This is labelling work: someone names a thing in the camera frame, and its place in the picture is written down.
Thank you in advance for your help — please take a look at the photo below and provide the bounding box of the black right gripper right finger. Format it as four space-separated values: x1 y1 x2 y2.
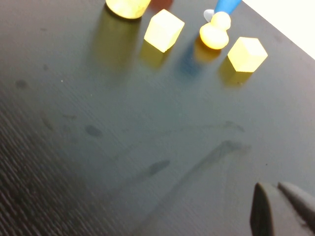
278 181 315 236

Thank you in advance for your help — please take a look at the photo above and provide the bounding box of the yellow foam cube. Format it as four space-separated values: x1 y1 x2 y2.
227 36 269 73
144 9 186 53

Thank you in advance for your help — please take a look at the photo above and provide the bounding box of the yellow plastic cup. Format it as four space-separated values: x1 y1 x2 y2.
105 0 151 19

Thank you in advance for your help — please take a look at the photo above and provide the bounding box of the orange foam cube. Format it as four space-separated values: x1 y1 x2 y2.
150 0 174 10

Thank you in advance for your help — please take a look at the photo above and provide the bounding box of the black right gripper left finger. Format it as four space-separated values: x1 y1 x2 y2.
250 183 313 236

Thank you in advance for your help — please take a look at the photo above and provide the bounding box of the tall blue conical glass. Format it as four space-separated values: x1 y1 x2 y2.
203 0 243 22

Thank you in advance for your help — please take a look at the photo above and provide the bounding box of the yellow rubber duck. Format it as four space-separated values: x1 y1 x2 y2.
199 11 232 50

